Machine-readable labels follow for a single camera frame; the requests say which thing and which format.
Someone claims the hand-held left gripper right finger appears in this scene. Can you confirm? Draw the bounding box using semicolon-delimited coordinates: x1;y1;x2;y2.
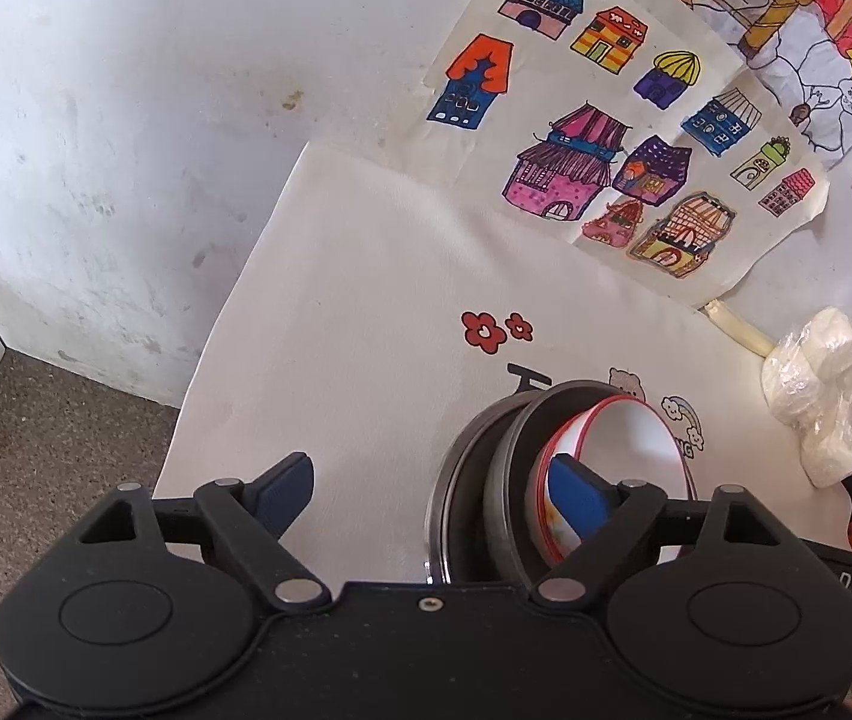
535;454;809;605

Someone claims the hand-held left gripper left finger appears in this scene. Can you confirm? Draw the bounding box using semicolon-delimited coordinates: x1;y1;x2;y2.
77;452;326;605

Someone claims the white ceramic bowl red rim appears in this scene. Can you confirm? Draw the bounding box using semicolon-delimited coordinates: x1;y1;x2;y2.
525;420;697;567

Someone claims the white ceramic bowl pink flower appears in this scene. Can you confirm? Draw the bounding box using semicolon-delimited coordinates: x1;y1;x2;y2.
542;399;699;511

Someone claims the steel bowl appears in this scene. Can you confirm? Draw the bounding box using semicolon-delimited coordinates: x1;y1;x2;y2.
433;388;547;586
482;380;644;586

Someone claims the steel plate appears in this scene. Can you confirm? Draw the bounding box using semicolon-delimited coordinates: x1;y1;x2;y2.
423;435;448;587

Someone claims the printed white tablecloth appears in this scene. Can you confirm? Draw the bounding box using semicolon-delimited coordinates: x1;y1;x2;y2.
152;139;852;586

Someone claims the plastic bag of white rolls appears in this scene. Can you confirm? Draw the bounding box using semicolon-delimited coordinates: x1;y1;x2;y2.
761;306;852;488

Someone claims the white candle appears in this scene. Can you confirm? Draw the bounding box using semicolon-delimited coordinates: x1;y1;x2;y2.
703;298;776;356

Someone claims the colourful houses drawing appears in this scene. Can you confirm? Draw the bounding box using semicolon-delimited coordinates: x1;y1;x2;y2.
422;0;832;308

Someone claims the child with fan drawing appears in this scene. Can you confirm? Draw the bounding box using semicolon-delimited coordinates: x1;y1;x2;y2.
598;0;852;170

